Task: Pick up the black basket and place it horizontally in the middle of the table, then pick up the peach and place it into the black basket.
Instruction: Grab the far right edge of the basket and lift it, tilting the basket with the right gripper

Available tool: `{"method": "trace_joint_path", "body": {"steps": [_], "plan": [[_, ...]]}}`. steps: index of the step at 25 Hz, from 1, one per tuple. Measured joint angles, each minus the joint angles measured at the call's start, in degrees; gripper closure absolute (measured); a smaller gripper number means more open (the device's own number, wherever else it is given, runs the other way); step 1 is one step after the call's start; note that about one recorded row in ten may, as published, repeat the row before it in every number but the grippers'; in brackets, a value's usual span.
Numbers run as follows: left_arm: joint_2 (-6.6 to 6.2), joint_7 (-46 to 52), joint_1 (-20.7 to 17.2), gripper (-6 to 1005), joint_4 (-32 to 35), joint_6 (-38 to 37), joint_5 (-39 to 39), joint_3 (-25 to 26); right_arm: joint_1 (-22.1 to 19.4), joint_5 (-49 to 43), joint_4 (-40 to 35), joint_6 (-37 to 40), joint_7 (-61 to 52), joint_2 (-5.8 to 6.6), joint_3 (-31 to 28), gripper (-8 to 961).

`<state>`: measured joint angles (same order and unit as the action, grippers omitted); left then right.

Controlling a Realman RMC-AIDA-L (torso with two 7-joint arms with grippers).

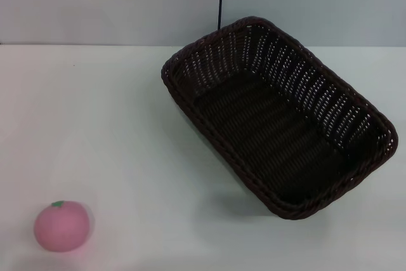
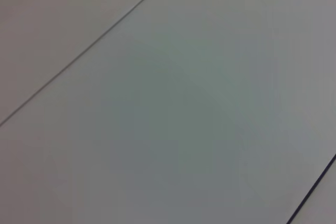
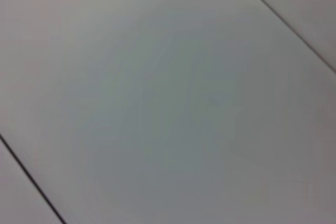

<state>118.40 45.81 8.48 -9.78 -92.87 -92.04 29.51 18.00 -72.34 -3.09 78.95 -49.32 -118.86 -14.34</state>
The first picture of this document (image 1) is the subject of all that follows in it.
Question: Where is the dark brown woven rectangular basket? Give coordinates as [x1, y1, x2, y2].
[160, 15, 399, 221]

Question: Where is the pink toy peach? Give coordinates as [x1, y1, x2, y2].
[34, 200, 95, 253]

